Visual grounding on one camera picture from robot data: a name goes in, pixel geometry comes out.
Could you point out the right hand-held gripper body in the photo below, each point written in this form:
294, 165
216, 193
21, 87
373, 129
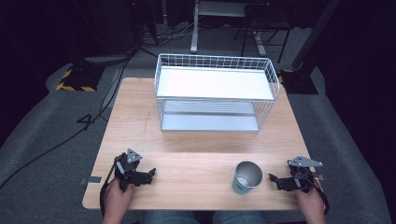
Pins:
301, 179

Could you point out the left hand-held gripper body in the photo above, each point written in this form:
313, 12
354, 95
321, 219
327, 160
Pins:
127, 168

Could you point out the teal paper cup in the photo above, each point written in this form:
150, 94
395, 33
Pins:
246, 179

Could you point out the person's right hand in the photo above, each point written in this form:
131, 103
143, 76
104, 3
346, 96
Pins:
309, 202

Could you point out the person's left hand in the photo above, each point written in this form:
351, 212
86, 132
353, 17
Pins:
116, 200

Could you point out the grey tape strip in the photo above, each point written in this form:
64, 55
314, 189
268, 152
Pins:
91, 180

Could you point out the person's left leg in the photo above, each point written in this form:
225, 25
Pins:
171, 217

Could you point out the person's leg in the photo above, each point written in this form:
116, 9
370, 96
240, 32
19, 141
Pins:
239, 217
171, 217

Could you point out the person's right leg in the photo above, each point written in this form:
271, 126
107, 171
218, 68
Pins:
239, 217

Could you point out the black yellow striped stand base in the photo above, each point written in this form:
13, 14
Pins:
300, 82
79, 79

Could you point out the dark slanted stand pole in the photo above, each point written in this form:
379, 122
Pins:
314, 34

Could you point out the black chair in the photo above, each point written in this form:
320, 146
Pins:
264, 18

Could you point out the white desk frame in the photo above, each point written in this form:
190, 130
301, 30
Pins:
195, 28

